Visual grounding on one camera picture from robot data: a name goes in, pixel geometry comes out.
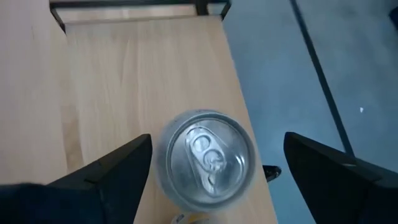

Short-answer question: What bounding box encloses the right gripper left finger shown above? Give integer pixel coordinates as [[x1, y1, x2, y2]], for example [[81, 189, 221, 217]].
[[0, 133, 153, 224]]

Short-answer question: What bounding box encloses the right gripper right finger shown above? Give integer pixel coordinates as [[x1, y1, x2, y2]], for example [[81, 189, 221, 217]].
[[283, 131, 398, 224]]

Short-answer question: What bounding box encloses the silver can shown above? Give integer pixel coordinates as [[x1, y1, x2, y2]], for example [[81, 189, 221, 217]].
[[154, 108, 258, 224]]

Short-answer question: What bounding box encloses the small black bracket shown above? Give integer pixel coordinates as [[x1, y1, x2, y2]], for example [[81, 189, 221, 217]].
[[262, 164, 282, 183]]

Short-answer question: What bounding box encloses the black metal table frame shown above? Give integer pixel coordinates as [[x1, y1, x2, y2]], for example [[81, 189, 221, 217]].
[[49, 0, 233, 34]]

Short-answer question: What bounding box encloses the black aluminium table frame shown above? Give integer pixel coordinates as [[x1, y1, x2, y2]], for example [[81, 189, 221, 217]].
[[195, 0, 210, 16]]

